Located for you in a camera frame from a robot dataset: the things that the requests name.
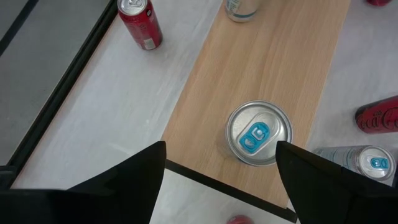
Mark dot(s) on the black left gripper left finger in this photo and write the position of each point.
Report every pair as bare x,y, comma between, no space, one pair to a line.
124,196

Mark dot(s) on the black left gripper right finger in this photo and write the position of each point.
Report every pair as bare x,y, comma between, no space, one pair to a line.
326,196

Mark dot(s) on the blue silver Red Bull can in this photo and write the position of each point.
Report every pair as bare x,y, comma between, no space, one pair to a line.
357,158
248,118
242,11

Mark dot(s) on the wooden shelf with black legs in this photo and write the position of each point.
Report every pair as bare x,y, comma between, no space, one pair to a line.
264,62

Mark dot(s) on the black metal table frame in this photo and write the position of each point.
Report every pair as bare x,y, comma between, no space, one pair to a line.
62,90

